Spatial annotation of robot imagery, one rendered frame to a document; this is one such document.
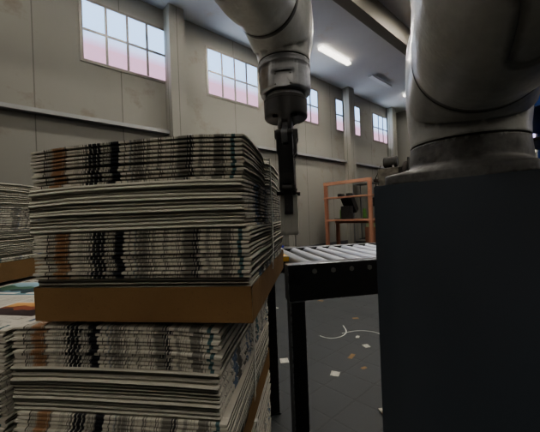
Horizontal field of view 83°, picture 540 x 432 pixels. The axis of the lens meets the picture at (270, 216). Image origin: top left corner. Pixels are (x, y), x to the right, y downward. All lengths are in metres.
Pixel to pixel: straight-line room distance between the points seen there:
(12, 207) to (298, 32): 0.73
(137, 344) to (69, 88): 5.65
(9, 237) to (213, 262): 0.63
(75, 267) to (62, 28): 5.96
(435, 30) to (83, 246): 0.44
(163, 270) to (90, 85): 5.74
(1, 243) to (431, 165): 0.88
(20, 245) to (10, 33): 5.33
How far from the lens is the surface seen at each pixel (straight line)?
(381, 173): 10.53
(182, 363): 0.43
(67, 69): 6.07
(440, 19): 0.33
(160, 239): 0.39
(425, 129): 0.51
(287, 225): 0.53
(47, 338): 0.51
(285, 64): 0.55
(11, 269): 0.92
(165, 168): 0.40
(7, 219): 0.92
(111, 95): 6.11
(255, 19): 0.50
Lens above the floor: 0.96
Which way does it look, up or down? level
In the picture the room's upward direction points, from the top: 2 degrees counter-clockwise
